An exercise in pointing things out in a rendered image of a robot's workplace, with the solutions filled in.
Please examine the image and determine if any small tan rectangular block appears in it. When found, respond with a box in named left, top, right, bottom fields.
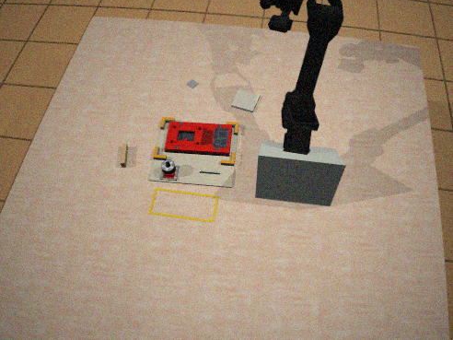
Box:
left=120, top=143, right=128, bottom=168

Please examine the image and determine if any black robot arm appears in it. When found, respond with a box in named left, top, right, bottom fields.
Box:
left=282, top=0, right=343, bottom=155

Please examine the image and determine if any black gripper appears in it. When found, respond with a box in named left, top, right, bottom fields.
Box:
left=268, top=0, right=303, bottom=33

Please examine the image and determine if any black wheel with grey hub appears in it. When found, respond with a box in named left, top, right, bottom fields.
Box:
left=161, top=159, right=176, bottom=174

